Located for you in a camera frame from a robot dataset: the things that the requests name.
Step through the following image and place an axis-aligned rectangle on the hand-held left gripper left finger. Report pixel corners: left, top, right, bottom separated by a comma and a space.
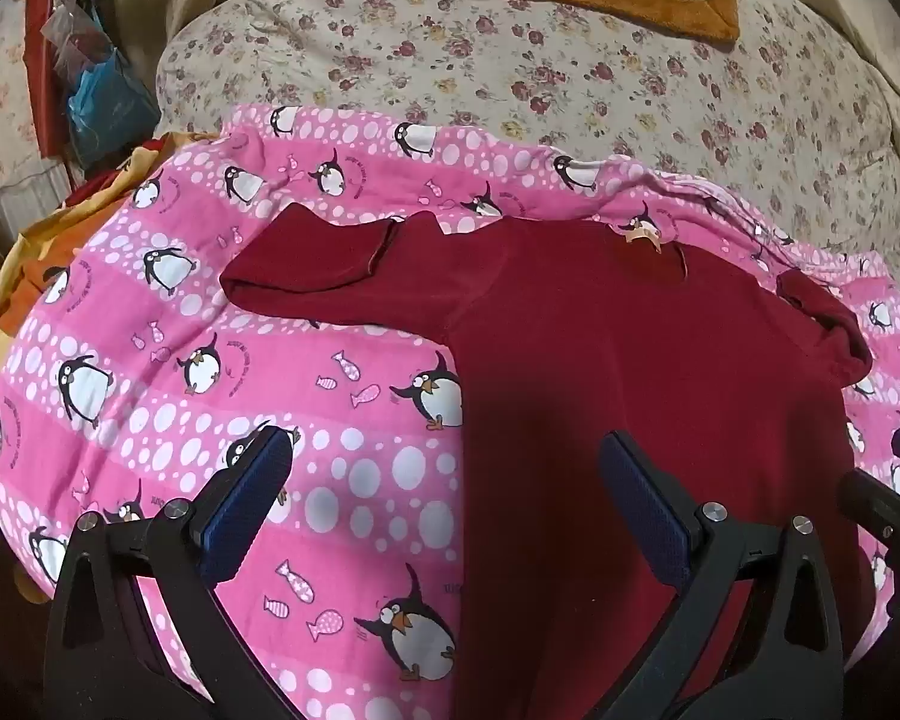
43, 426, 295, 720

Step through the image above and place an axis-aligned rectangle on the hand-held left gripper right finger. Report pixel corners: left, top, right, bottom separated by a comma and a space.
598, 431, 845, 720

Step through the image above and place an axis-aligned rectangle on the yellow orange cloth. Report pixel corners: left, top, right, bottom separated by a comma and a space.
0, 131, 218, 511

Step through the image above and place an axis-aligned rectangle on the dark red long-sleeved shirt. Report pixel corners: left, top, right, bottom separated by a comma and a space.
219, 200, 875, 720

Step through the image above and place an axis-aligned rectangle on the floral pillow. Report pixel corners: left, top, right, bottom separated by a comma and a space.
0, 0, 72, 200

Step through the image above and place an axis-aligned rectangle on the pink penguin print blanket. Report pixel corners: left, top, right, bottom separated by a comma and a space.
0, 103, 900, 720

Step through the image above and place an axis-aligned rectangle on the clear plastic bag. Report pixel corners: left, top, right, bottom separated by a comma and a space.
41, 0, 113, 83

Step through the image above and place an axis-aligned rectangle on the blue plastic bag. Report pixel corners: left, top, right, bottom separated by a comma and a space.
67, 45, 160, 166

